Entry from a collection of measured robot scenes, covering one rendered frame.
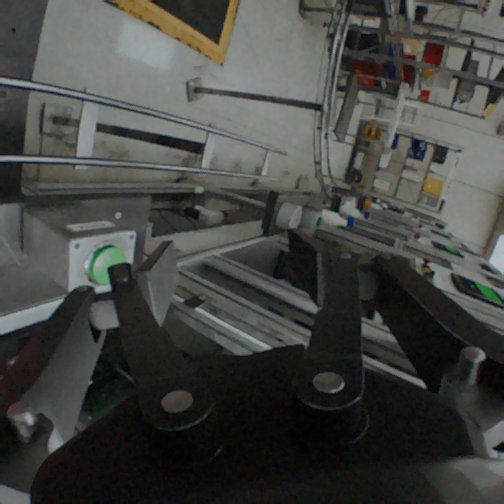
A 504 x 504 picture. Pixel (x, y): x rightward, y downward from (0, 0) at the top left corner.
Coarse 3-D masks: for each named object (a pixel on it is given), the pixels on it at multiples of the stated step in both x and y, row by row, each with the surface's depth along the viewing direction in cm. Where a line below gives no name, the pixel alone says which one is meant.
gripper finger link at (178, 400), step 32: (128, 288) 12; (128, 320) 9; (128, 352) 7; (160, 352) 7; (160, 384) 5; (192, 384) 5; (160, 416) 4; (192, 416) 4; (160, 448) 4; (192, 448) 4
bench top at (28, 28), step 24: (0, 0) 31; (24, 0) 34; (48, 0) 37; (0, 24) 33; (24, 24) 36; (0, 48) 34; (24, 48) 38; (0, 72) 36; (24, 72) 39; (0, 96) 38; (24, 96) 41; (0, 120) 39; (24, 120) 43; (0, 144) 41; (24, 144) 45; (0, 168) 42; (0, 192) 44
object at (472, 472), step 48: (240, 384) 6; (288, 384) 6; (384, 384) 6; (96, 432) 5; (144, 432) 5; (240, 432) 5; (288, 432) 5; (384, 432) 5; (432, 432) 4; (480, 432) 4; (48, 480) 4; (96, 480) 4; (144, 480) 4; (192, 480) 4; (240, 480) 4; (288, 480) 2; (336, 480) 2; (384, 480) 1; (432, 480) 1; (480, 480) 1
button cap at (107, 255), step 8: (104, 248) 28; (112, 248) 28; (96, 256) 27; (104, 256) 28; (112, 256) 28; (120, 256) 29; (96, 264) 27; (104, 264) 28; (112, 264) 29; (96, 272) 27; (104, 272) 28; (96, 280) 28; (104, 280) 29
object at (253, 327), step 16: (176, 288) 50; (192, 288) 52; (208, 304) 48; (224, 304) 49; (224, 320) 45; (240, 320) 46; (256, 320) 47; (256, 336) 42; (272, 336) 44; (288, 336) 44
